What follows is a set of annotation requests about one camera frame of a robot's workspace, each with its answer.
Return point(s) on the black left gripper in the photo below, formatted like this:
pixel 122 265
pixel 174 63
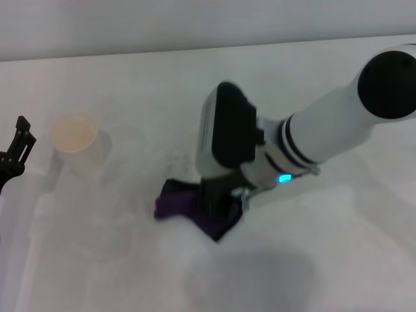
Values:
pixel 8 165

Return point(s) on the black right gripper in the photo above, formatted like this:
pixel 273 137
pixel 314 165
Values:
pixel 216 198

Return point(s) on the purple rag with black trim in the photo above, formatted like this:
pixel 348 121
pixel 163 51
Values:
pixel 175 201

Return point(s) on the white and silver right robot arm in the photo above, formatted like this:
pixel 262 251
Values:
pixel 325 130

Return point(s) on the white paper cup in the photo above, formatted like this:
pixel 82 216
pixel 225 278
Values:
pixel 73 133

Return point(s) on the silver wrist mount bracket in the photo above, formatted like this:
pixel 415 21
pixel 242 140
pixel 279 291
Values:
pixel 243 196

